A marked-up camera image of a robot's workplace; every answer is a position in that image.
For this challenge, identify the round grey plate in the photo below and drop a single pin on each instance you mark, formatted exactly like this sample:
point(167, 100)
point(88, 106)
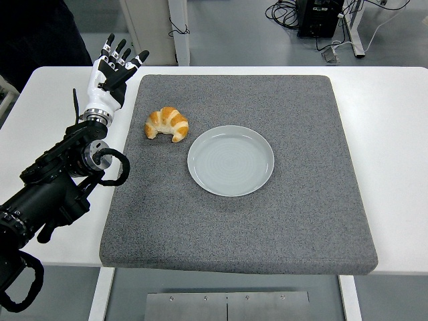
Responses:
point(230, 160)

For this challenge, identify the white table leg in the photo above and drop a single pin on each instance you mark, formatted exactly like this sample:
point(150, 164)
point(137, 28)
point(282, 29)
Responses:
point(350, 297)
point(100, 294)

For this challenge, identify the grey fabric mat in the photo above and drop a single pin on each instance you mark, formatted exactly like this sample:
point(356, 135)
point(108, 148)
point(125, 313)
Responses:
point(234, 230)

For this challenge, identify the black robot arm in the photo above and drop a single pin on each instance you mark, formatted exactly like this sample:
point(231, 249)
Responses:
point(50, 194)

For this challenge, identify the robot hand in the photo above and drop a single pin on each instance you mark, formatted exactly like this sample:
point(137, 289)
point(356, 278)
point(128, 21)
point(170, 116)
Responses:
point(100, 97)

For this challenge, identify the white furniture post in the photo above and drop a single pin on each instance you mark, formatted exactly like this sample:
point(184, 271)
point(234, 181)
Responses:
point(182, 47)

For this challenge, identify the grey metal plate with screws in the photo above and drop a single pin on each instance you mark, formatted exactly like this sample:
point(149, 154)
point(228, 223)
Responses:
point(227, 306)

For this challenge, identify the person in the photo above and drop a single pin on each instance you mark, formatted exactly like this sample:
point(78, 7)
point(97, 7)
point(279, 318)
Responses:
point(36, 36)

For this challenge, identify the white cabinet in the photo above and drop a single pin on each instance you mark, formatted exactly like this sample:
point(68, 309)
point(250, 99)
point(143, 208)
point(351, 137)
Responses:
point(148, 30)

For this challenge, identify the golden croissant bread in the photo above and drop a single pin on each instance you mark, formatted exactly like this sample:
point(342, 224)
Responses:
point(167, 122)

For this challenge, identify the white desk leg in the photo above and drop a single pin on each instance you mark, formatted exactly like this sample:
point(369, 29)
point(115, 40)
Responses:
point(357, 40)

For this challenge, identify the black computer case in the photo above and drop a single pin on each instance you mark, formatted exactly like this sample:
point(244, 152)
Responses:
point(317, 18)

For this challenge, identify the clear plastic holder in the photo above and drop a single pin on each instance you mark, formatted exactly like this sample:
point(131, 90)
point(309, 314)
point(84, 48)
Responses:
point(331, 56)

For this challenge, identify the white frame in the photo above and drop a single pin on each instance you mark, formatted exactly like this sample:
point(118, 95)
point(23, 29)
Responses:
point(8, 90)

